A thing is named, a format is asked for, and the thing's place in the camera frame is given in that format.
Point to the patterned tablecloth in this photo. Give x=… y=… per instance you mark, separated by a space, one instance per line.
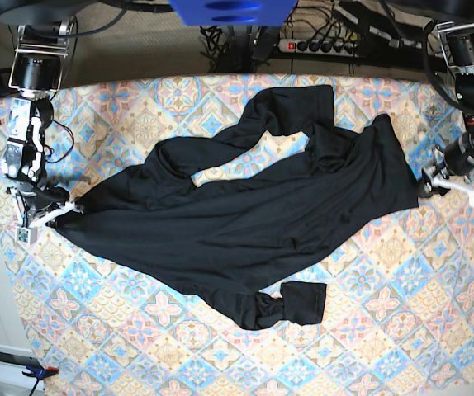
x=399 y=317

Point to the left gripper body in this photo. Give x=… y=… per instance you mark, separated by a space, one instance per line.
x=437 y=179

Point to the white power strip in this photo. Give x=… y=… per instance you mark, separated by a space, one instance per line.
x=317 y=47

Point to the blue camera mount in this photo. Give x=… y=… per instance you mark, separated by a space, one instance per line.
x=233 y=12

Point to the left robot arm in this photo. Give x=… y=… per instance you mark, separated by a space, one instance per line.
x=452 y=22

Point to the black t-shirt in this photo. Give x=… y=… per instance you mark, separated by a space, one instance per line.
x=236 y=243

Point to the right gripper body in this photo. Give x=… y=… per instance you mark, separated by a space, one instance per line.
x=41 y=207

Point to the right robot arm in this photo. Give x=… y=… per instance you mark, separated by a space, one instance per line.
x=45 y=34

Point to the white floor box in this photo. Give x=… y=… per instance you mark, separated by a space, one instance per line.
x=13 y=361

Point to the blue clamp bottom left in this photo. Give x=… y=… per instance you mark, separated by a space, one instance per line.
x=34 y=372

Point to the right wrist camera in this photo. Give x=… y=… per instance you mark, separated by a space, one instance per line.
x=26 y=235

